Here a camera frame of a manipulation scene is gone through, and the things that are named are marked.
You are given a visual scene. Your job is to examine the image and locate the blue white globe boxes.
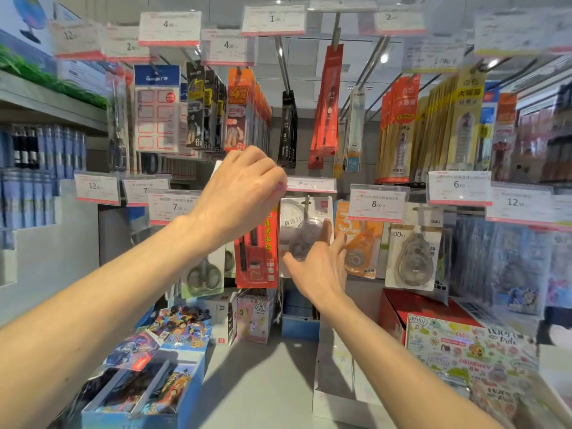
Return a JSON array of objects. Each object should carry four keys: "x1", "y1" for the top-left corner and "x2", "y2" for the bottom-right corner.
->
[{"x1": 0, "y1": 0, "x2": 110, "y2": 97}]

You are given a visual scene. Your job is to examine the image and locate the person's left hand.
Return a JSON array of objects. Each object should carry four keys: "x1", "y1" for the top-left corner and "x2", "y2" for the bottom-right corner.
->
[{"x1": 189, "y1": 145, "x2": 289, "y2": 253}]

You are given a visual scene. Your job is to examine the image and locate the white heart-top box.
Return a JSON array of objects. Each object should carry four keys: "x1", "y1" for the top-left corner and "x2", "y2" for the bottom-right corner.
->
[{"x1": 538, "y1": 324, "x2": 572, "y2": 380}]

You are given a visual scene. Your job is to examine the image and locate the row of black pen packs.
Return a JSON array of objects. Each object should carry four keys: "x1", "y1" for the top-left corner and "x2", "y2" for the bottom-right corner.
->
[{"x1": 543, "y1": 82, "x2": 572, "y2": 184}]

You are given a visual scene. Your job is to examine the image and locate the purple card pack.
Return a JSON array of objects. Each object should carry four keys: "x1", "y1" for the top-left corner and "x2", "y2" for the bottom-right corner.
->
[{"x1": 105, "y1": 330, "x2": 161, "y2": 371}]

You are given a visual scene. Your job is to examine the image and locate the small white boxes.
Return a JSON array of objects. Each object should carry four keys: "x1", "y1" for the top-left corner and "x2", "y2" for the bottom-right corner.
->
[{"x1": 203, "y1": 292, "x2": 238, "y2": 347}]

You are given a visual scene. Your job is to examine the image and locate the stack of red pen packs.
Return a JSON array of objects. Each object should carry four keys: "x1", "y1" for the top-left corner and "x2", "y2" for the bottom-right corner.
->
[{"x1": 234, "y1": 205, "x2": 280, "y2": 290}]

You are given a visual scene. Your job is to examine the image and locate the open white cardboard box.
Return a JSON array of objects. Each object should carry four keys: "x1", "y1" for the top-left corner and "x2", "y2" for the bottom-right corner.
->
[{"x1": 312, "y1": 316, "x2": 399, "y2": 429}]

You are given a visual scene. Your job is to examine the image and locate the stack of blue flat packs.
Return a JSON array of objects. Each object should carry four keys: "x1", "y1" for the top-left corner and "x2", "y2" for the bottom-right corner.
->
[{"x1": 281, "y1": 285, "x2": 322, "y2": 341}]

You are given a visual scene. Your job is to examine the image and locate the row of clear sticker bags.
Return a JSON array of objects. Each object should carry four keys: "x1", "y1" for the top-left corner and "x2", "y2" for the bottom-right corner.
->
[{"x1": 451, "y1": 216, "x2": 572, "y2": 318}]

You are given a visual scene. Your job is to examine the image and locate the row of red slim packs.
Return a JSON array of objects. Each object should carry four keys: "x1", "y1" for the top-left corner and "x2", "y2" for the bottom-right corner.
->
[{"x1": 307, "y1": 43, "x2": 345, "y2": 170}]

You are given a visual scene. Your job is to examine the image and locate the row of black ink packs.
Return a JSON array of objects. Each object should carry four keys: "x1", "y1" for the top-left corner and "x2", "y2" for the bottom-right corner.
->
[{"x1": 276, "y1": 90, "x2": 298, "y2": 169}]

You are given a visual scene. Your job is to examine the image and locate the green correction tape pack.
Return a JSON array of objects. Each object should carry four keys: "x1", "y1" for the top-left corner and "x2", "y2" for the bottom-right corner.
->
[{"x1": 377, "y1": 225, "x2": 390, "y2": 280}]

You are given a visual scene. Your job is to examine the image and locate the blue cartoon card box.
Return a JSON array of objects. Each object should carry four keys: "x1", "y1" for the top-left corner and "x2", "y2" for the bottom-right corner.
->
[{"x1": 150, "y1": 304, "x2": 215, "y2": 352}]

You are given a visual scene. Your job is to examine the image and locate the row of black yellow packs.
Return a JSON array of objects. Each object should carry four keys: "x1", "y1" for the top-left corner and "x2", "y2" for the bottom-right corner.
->
[{"x1": 185, "y1": 61, "x2": 229, "y2": 155}]

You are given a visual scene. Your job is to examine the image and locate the blue card tray box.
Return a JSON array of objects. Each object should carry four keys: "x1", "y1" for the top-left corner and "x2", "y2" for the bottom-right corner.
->
[{"x1": 80, "y1": 350, "x2": 206, "y2": 429}]

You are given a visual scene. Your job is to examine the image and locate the black-handled scissors pack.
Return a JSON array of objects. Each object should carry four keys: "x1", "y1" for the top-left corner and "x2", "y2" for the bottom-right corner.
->
[{"x1": 107, "y1": 73, "x2": 130, "y2": 173}]

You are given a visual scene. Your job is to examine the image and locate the stack of printed sticker bags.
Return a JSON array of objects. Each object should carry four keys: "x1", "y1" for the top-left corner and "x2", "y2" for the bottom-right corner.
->
[{"x1": 469, "y1": 375, "x2": 572, "y2": 429}]

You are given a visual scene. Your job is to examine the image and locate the rack of assorted pens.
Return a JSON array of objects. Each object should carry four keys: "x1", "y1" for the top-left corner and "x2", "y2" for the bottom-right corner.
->
[{"x1": 0, "y1": 125, "x2": 88, "y2": 251}]

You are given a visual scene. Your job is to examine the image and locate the white slim pack blue label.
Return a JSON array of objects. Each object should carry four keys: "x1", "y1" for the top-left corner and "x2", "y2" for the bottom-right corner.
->
[{"x1": 344, "y1": 89, "x2": 366, "y2": 173}]

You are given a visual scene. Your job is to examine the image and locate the blue-handled scissors pack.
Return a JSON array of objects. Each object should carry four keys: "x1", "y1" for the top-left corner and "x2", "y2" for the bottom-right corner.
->
[{"x1": 127, "y1": 205, "x2": 151, "y2": 233}]

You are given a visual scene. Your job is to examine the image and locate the person's left forearm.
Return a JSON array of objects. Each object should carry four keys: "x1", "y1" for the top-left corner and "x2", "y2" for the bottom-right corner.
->
[{"x1": 0, "y1": 216, "x2": 215, "y2": 429}]

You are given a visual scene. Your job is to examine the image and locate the green card scissors pack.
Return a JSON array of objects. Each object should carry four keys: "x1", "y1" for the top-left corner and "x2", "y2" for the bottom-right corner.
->
[{"x1": 181, "y1": 245, "x2": 226, "y2": 300}]

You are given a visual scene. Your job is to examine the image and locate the person's right forearm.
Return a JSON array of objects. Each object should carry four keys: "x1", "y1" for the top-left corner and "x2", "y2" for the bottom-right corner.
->
[{"x1": 319, "y1": 292, "x2": 506, "y2": 429}]

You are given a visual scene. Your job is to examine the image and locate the white label sticker pack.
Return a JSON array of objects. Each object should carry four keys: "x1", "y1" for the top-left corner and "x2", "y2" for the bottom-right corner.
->
[{"x1": 133, "y1": 64, "x2": 182, "y2": 153}]

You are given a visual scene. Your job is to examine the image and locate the orange correction tape pack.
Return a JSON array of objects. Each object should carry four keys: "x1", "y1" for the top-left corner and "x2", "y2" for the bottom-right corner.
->
[{"x1": 334, "y1": 200, "x2": 385, "y2": 280}]

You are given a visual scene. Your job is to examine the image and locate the red cardboard box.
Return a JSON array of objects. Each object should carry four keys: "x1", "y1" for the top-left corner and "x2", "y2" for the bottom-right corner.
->
[{"x1": 378, "y1": 288, "x2": 483, "y2": 347}]

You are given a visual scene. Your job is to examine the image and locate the white printed sticker box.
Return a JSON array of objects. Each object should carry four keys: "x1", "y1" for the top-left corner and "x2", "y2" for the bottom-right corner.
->
[{"x1": 404, "y1": 313, "x2": 539, "y2": 398}]

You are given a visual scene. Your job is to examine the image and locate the person's right hand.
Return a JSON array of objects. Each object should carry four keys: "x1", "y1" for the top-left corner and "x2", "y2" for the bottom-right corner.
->
[{"x1": 282, "y1": 218, "x2": 349, "y2": 311}]

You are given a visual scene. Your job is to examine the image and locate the small patterned box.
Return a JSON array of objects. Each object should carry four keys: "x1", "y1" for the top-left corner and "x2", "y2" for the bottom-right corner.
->
[{"x1": 235, "y1": 290, "x2": 276, "y2": 344}]

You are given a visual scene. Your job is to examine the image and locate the row of blue-topped packs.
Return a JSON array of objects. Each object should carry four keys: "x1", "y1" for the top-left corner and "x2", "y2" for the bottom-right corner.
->
[{"x1": 475, "y1": 82, "x2": 501, "y2": 173}]

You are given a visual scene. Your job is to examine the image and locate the row of orange-topped packs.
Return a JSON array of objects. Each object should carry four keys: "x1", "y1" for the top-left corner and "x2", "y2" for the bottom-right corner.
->
[{"x1": 489, "y1": 92, "x2": 519, "y2": 182}]

